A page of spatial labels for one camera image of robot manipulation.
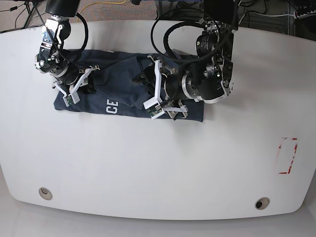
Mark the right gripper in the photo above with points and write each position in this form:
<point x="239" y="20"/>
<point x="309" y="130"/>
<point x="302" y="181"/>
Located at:
<point x="70" y="77"/>

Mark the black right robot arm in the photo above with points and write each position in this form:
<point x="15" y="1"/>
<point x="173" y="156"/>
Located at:
<point x="66" y="66"/>

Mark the aluminium frame stand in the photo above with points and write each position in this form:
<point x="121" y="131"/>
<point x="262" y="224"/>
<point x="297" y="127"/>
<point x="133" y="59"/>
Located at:
<point x="164" y="6"/>

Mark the red tape rectangle marking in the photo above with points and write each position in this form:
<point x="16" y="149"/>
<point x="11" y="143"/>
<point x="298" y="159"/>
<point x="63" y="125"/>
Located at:
<point x="286" y="154"/>

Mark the right table cable grommet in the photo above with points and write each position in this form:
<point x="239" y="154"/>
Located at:
<point x="262" y="203"/>

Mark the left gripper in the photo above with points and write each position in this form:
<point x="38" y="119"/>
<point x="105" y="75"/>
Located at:
<point x="172" y="83"/>

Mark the left table cable grommet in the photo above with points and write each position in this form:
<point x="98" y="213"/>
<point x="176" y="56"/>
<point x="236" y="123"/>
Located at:
<point x="45" y="193"/>

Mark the dark blue t-shirt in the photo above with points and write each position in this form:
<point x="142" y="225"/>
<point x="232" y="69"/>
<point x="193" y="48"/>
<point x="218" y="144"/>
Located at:
<point x="116" y="93"/>

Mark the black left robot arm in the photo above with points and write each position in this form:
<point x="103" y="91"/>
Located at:
<point x="207" y="75"/>

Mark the table cable grommet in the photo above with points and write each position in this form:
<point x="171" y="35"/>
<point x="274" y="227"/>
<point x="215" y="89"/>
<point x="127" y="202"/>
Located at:
<point x="45" y="193"/>
<point x="262" y="203"/>

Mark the black tripod leg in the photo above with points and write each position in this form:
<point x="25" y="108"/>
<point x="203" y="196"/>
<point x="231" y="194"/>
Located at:
<point x="30" y="7"/>

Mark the white power strip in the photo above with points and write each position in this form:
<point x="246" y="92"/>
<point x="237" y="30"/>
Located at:
<point x="305" y="11"/>

